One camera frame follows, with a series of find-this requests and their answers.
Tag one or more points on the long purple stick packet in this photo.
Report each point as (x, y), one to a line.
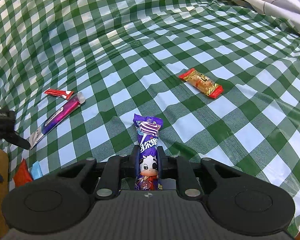
(57, 116)

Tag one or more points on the red-gold pastry snack packet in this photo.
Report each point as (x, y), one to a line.
(201, 83)

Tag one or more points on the long red snack packet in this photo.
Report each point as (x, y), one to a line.
(22, 175)

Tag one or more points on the green checked blanket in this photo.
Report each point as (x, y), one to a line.
(140, 42)

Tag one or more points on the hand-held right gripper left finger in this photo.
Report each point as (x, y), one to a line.
(135, 160)

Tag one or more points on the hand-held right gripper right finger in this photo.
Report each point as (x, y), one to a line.
(160, 162)

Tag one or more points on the purple cartoon cow snack packet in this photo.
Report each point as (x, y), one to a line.
(148, 140)

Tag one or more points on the light blue stick packet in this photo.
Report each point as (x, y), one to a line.
(36, 171)

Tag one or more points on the small red snack packet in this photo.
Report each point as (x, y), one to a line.
(58, 94)

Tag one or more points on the brown cardboard box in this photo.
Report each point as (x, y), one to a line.
(0, 197)

